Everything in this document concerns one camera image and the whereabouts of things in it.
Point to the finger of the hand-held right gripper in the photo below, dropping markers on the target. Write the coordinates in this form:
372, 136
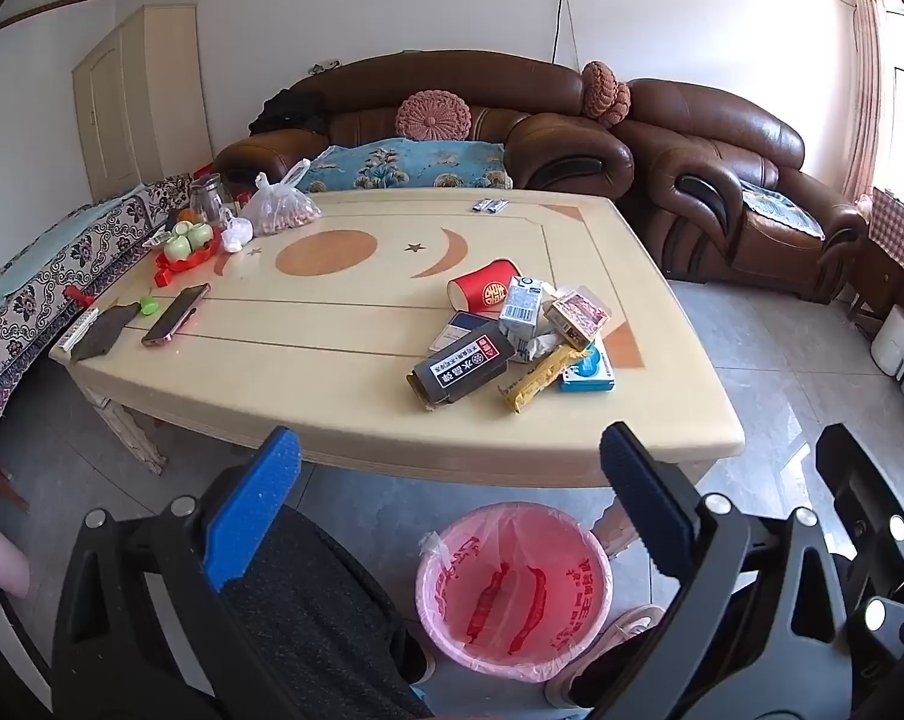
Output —
861, 487

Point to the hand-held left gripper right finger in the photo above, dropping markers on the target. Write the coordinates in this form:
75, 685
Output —
647, 495

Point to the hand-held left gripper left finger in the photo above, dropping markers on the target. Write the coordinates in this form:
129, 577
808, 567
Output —
249, 510

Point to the yellow snack wrapper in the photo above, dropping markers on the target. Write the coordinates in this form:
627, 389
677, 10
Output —
534, 382

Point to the pink trash bin with liner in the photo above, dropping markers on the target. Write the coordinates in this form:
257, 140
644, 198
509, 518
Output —
512, 600

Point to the patterned card box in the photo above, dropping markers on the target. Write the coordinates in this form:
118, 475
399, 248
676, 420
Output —
576, 319

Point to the white milk carton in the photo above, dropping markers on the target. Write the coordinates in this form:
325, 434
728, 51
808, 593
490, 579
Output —
522, 307

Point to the black rectangular box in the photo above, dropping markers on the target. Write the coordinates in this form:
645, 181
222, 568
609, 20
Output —
459, 369

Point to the blue and white medicine box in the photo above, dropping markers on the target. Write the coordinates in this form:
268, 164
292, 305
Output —
459, 324

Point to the red paper cup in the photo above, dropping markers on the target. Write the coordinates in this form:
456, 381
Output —
482, 289

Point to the person's left leg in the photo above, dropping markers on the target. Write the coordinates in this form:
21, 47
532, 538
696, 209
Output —
324, 615

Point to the light blue medicine box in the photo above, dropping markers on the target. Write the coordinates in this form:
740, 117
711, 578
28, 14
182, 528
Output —
591, 371

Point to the white round appliance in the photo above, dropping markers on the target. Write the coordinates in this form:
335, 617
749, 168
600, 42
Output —
893, 341

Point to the beige coffee table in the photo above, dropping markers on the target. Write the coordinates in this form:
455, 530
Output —
309, 360

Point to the crumpled white tissue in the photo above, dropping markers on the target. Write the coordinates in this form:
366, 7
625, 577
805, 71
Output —
536, 346

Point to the pale pink shoe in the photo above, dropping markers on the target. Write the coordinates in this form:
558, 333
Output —
572, 675

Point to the wooden side table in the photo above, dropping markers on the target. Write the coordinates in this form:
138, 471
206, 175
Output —
883, 285

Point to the pink smartphone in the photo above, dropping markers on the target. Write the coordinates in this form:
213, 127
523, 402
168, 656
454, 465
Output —
174, 315

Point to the green bottle cap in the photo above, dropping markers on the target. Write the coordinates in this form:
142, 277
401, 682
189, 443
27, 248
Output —
148, 306

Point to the black wallet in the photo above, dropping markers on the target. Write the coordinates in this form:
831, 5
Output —
103, 331

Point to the small red plastic piece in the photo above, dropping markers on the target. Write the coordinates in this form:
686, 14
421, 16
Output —
80, 297
163, 278

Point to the white remote control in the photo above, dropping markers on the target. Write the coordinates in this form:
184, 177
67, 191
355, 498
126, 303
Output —
73, 334

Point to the red tray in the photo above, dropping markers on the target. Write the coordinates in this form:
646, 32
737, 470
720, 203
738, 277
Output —
189, 262

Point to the green tea cup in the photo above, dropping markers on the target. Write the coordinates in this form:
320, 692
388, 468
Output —
180, 229
200, 235
177, 247

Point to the small white plastic bag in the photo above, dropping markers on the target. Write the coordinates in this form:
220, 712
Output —
236, 236

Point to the blue seat cover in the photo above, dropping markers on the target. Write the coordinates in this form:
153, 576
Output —
778, 206

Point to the plastic bag of peanuts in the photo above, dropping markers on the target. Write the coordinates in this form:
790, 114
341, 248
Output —
283, 210

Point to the patterned sofa cover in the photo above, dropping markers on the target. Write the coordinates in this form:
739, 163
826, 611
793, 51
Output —
32, 285

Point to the glass pitcher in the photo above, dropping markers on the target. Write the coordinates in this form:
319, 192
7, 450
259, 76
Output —
208, 199

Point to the brown leather armchair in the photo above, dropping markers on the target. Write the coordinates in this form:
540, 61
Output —
722, 135

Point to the brown leather sofa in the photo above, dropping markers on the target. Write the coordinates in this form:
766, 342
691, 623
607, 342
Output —
542, 142

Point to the blue floral cushion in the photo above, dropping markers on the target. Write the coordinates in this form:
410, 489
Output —
422, 165

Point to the pink curtain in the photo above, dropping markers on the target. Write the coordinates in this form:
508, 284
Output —
865, 90

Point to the black clothing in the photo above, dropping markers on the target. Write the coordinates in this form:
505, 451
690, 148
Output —
291, 112

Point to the pink round cushion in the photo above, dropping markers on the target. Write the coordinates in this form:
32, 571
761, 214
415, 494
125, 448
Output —
433, 116
606, 94

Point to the cream wardrobe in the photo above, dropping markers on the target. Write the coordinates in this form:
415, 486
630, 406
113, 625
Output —
144, 105

